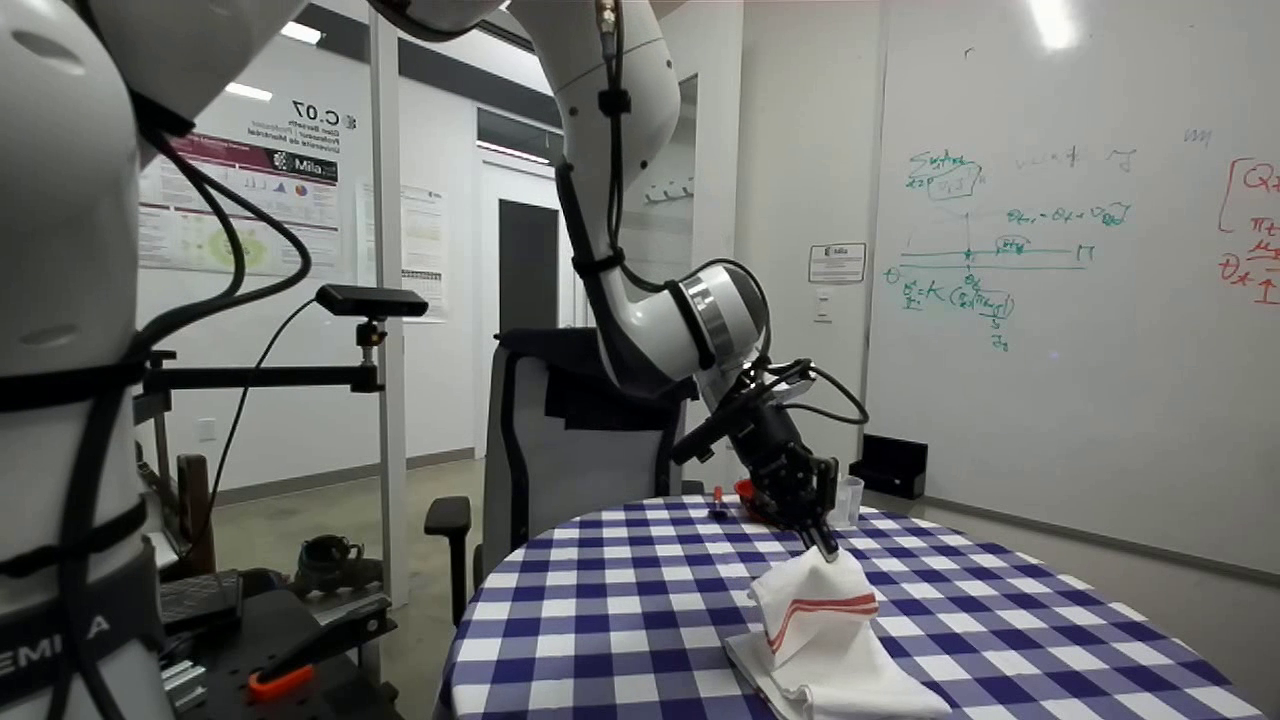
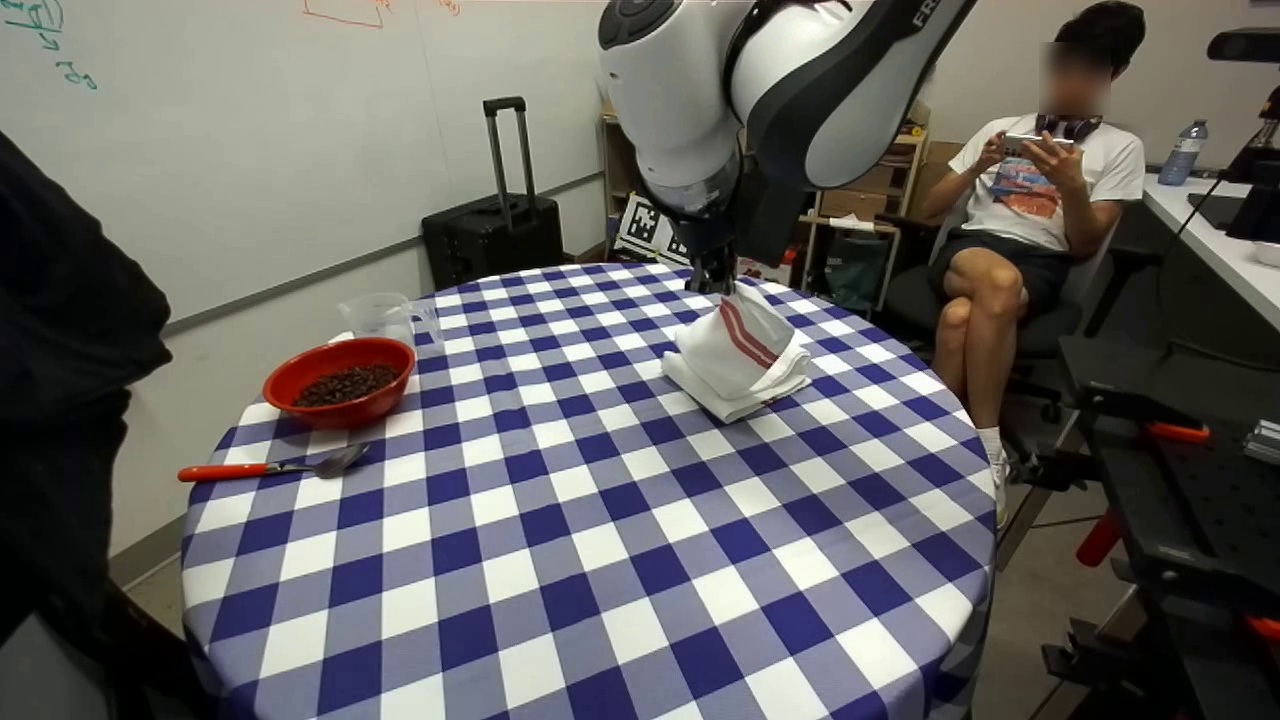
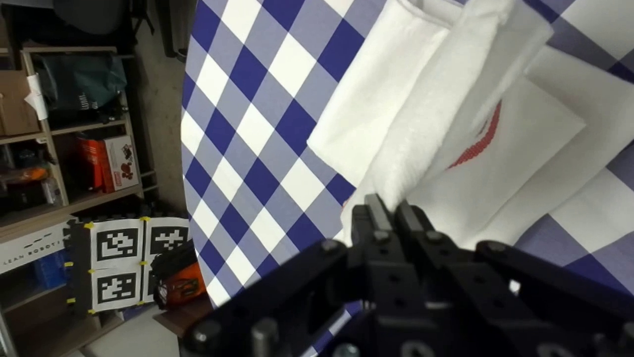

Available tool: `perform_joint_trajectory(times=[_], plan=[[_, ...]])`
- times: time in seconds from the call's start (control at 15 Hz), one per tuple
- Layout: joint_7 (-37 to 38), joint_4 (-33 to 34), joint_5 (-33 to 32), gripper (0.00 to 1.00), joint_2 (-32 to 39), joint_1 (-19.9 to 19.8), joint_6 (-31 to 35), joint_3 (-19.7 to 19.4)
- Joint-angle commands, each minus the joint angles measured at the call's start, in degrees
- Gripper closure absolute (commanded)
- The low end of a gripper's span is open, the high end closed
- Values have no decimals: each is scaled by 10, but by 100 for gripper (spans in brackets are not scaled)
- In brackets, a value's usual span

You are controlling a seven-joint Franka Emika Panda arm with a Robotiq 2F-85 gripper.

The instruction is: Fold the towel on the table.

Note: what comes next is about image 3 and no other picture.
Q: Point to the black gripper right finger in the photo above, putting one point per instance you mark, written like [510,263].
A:
[462,279]

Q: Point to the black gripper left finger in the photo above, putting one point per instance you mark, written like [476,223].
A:
[377,265]

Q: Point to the white towel with red stripes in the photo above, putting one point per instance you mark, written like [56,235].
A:
[422,132]

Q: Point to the blue white checkered tablecloth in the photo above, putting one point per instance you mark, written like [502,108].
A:
[250,132]

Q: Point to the orange black bag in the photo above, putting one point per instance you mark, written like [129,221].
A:
[179,281]

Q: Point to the black white fiducial marker board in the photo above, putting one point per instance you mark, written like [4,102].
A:
[117,245]

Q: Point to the wooden shelf unit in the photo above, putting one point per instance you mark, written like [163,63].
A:
[99,200]

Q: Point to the red and white box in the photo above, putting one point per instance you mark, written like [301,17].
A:
[109,164]

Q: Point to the dark green bag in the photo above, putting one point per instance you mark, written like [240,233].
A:
[82,83]

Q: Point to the large brown cardboard box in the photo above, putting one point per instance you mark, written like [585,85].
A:
[18,102]

